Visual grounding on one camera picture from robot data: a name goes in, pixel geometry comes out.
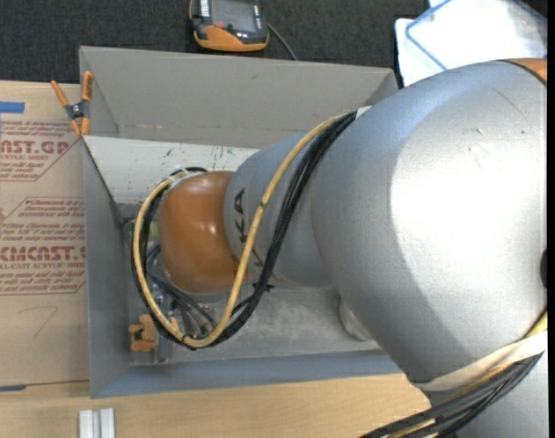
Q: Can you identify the orange lumpy toy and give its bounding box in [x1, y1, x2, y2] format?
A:
[127, 313, 159, 353]

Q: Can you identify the brown cardboard board, red print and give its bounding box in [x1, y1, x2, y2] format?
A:
[0, 78, 92, 394]

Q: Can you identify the grey metal bin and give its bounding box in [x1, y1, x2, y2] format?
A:
[78, 45, 425, 400]

